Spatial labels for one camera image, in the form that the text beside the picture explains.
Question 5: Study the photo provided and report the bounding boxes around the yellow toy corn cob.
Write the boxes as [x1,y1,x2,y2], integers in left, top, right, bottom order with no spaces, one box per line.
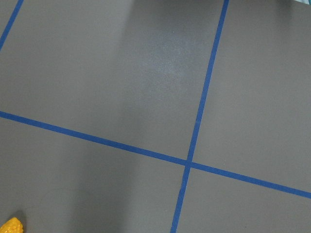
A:
[0,217,24,233]

